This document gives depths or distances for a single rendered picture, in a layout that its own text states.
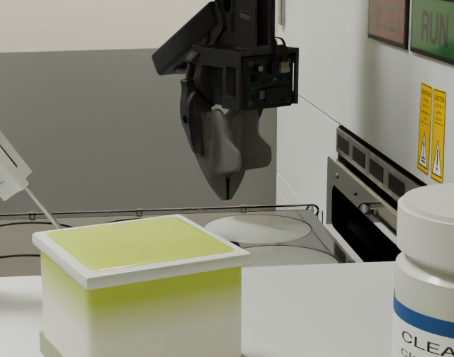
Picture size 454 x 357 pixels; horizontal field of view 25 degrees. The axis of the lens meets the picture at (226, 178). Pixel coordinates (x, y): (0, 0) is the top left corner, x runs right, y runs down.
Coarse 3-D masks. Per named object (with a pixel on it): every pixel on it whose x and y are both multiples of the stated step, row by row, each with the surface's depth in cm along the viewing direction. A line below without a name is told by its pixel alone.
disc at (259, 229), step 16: (208, 224) 99; (224, 224) 99; (240, 224) 99; (256, 224) 99; (272, 224) 99; (288, 224) 99; (304, 224) 99; (240, 240) 93; (256, 240) 93; (272, 240) 93; (288, 240) 93
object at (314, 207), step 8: (168, 208) 103; (176, 208) 103; (184, 208) 103; (192, 208) 103; (200, 208) 103; (208, 208) 103; (216, 208) 103; (224, 208) 103; (232, 208) 103; (240, 208) 104; (248, 208) 104; (256, 208) 104; (264, 208) 104; (272, 208) 104; (280, 208) 104; (288, 208) 104; (296, 208) 104; (304, 208) 104; (312, 208) 104; (0, 216) 101; (8, 216) 101; (16, 216) 101; (24, 216) 101; (32, 216) 101; (40, 216) 101; (56, 216) 101; (64, 216) 101; (72, 216) 101; (80, 216) 101; (88, 216) 101
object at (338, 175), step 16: (336, 160) 107; (336, 176) 105; (352, 176) 100; (336, 192) 108; (352, 192) 99; (368, 192) 94; (384, 192) 93; (336, 208) 108; (368, 208) 94; (384, 208) 89; (336, 224) 108; (384, 224) 89; (336, 240) 106; (352, 240) 103; (352, 256) 100; (368, 256) 98
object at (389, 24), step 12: (372, 0) 94; (384, 0) 90; (396, 0) 87; (372, 12) 94; (384, 12) 90; (396, 12) 87; (372, 24) 94; (384, 24) 90; (396, 24) 87; (384, 36) 90; (396, 36) 87
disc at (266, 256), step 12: (252, 252) 89; (264, 252) 89; (276, 252) 89; (288, 252) 89; (300, 252) 89; (312, 252) 89; (252, 264) 86; (264, 264) 86; (276, 264) 86; (288, 264) 86; (300, 264) 86; (312, 264) 86
